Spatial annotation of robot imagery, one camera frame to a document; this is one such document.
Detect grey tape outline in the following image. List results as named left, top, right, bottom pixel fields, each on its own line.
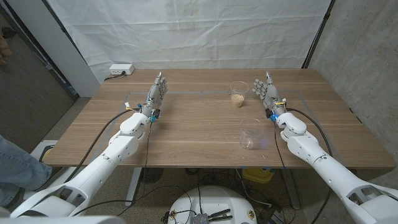
left=90, top=89, right=346, bottom=167

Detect yellow object under table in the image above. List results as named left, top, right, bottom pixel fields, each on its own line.
left=241, top=167, right=274, bottom=184

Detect black round floor base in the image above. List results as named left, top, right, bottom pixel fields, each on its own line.
left=139, top=167, right=164, bottom=184

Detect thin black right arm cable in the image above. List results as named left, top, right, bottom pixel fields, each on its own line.
left=273, top=121, right=287, bottom=170

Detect white power strip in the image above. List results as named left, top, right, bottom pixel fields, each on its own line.
left=109, top=63, right=136, bottom=76

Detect brown sugar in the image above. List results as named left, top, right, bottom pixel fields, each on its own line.
left=230, top=93, right=245, bottom=108

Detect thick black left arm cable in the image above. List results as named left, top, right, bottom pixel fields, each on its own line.
left=63, top=107, right=142, bottom=184

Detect black backdrop stand pole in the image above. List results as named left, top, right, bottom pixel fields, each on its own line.
left=301, top=0, right=336, bottom=69

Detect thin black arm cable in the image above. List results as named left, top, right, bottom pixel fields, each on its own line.
left=273, top=121, right=287, bottom=170
left=142, top=119, right=154, bottom=175

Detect person's leg in jeans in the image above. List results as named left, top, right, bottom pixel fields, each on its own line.
left=0, top=135, right=53, bottom=208

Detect black power strip cable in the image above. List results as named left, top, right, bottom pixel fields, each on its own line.
left=104, top=71, right=127, bottom=82

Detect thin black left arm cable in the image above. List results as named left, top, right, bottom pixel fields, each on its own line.
left=142, top=119, right=154, bottom=175

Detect black pliers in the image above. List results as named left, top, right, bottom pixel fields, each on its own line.
left=206, top=208, right=233, bottom=222

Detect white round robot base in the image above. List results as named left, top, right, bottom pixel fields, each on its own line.
left=167, top=185, right=258, bottom=224

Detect clear plastic cup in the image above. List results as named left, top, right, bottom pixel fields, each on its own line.
left=239, top=117, right=265, bottom=150
left=229, top=81, right=250, bottom=108

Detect white table leg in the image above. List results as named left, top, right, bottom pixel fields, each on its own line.
left=124, top=167, right=143, bottom=208

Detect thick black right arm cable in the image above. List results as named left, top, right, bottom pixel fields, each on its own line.
left=285, top=107, right=334, bottom=224

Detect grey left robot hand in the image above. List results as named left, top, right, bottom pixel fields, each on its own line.
left=141, top=71, right=169, bottom=118

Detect white floor cable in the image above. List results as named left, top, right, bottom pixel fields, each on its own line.
left=234, top=169, right=273, bottom=208

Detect white backdrop cloth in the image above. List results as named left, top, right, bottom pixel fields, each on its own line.
left=46, top=0, right=332, bottom=83

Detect brown blurry object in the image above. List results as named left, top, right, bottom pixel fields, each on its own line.
left=0, top=34, right=12, bottom=66

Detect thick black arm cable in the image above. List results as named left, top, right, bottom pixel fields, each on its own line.
left=63, top=107, right=142, bottom=184
left=285, top=107, right=334, bottom=224

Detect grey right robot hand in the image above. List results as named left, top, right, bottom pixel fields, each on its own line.
left=251, top=71, right=287, bottom=117

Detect white floor plate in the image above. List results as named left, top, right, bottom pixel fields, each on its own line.
left=30, top=139, right=78, bottom=200

